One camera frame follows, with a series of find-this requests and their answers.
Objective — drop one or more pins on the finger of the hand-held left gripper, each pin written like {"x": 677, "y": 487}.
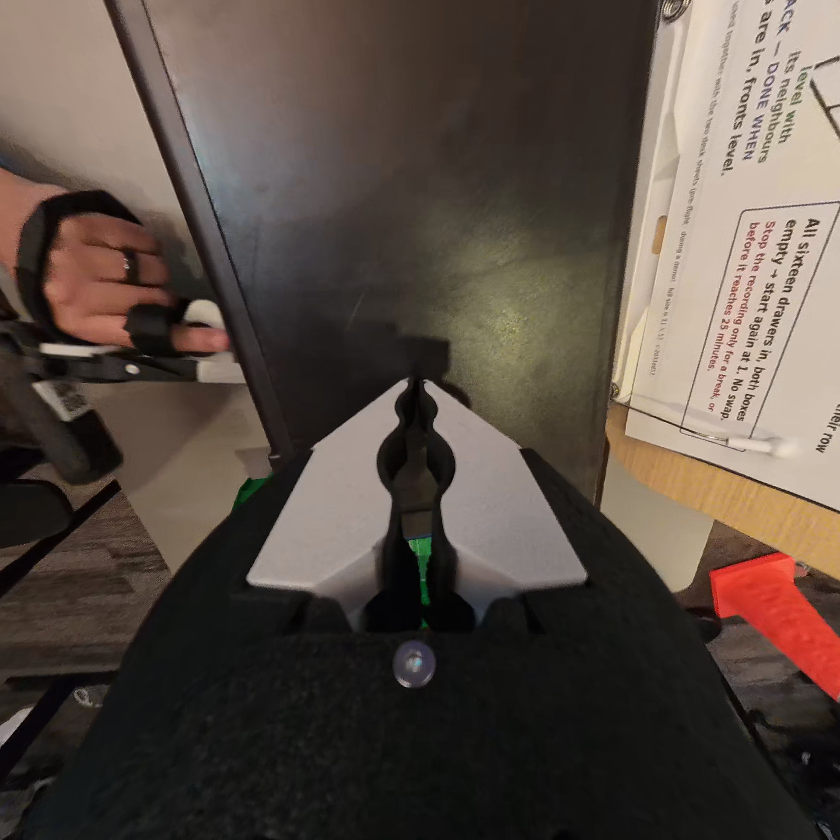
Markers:
{"x": 220, "y": 372}

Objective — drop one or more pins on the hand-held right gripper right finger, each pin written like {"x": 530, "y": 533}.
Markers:
{"x": 512, "y": 525}

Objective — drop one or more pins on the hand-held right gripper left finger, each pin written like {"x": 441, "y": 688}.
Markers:
{"x": 321, "y": 525}

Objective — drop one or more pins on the green plastic bin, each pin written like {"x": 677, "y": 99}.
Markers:
{"x": 253, "y": 492}

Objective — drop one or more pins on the black drawer cabinet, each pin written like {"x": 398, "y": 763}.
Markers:
{"x": 394, "y": 197}

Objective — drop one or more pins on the person's left hand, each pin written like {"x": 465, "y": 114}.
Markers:
{"x": 92, "y": 282}

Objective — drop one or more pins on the black office chair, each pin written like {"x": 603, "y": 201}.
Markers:
{"x": 33, "y": 512}

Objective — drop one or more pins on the light wooden board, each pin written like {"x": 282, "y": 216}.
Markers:
{"x": 689, "y": 499}

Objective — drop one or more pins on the white sheet clip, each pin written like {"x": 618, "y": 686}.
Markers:
{"x": 761, "y": 446}

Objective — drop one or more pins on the red plastic object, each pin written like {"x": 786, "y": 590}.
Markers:
{"x": 768, "y": 604}

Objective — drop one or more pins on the printed instruction sheet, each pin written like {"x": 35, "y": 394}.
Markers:
{"x": 754, "y": 229}

